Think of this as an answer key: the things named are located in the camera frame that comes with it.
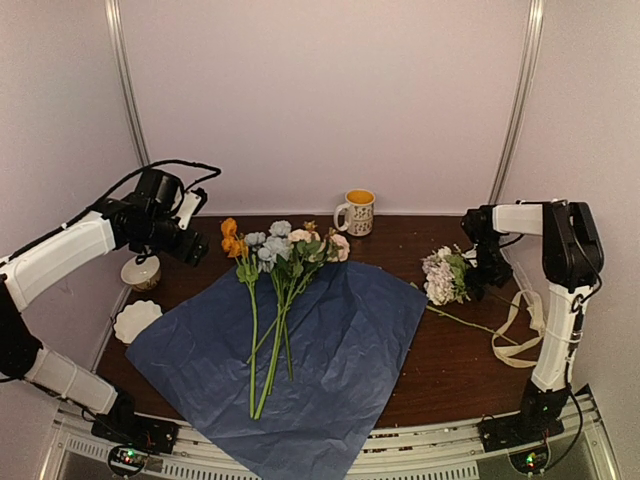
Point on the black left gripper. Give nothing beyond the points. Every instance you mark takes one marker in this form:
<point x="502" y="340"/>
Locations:
<point x="194" y="242"/>

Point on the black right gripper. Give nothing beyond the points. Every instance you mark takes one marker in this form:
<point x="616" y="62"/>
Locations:
<point x="478" y="280"/>

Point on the lilac hydrangea fake flower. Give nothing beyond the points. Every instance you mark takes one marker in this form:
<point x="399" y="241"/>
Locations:
<point x="452" y="276"/>

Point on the orange fake flower stem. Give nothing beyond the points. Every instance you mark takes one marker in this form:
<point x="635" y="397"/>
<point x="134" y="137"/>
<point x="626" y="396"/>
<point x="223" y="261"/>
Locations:
<point x="243" y="249"/>

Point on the blue fake flower stems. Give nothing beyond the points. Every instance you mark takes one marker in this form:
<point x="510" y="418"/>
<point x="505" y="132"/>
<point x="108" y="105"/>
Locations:
<point x="280" y="341"/>

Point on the pink fake flower stem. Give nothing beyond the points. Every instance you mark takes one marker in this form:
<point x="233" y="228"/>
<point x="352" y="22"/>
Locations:
<point x="292" y="257"/>

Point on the blue wrapping paper sheet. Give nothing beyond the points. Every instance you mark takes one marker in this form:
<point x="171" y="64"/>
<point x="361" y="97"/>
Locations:
<point x="349" y="332"/>

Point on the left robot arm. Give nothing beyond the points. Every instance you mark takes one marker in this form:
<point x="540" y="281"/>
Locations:
<point x="39" y="265"/>

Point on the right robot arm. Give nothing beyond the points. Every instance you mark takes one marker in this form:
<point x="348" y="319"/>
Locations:
<point x="572" y="259"/>

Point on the cream ceramic bowl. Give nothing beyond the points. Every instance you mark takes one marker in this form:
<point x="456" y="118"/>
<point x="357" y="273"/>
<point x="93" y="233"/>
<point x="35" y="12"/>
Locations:
<point x="141" y="276"/>

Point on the white scalloped dish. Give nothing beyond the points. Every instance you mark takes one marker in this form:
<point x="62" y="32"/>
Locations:
<point x="134" y="318"/>

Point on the floral ceramic mug yellow inside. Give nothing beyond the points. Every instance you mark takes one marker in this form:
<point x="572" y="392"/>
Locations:
<point x="355" y="215"/>

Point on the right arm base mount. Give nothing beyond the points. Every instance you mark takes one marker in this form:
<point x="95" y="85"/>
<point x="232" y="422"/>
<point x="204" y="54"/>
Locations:
<point x="518" y="429"/>

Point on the right aluminium corner post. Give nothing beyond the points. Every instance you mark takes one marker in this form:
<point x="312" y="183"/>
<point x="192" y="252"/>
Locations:
<point x="527" y="69"/>

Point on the aluminium corner post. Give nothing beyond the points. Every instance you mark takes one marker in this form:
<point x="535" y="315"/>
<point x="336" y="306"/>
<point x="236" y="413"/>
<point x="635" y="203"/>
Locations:
<point x="118" y="42"/>
<point x="527" y="69"/>

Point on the left aluminium corner post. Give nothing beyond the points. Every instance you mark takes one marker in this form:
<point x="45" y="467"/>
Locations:
<point x="118" y="42"/>

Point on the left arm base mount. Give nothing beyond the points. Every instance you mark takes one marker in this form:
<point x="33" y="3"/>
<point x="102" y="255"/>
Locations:
<point x="135" y="435"/>

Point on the front aluminium rail base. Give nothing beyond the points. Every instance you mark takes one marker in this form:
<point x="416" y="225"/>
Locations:
<point x="576" y="446"/>

